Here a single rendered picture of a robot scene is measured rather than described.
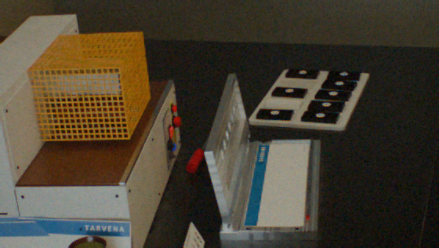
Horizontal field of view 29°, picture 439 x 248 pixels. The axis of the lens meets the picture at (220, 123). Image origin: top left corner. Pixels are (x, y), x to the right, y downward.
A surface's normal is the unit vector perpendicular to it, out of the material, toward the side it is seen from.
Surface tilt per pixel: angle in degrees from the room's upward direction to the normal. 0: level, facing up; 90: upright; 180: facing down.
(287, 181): 0
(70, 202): 90
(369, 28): 90
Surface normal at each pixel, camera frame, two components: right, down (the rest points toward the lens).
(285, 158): -0.07, -0.91
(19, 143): 0.99, -0.02
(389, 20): -0.29, 0.42
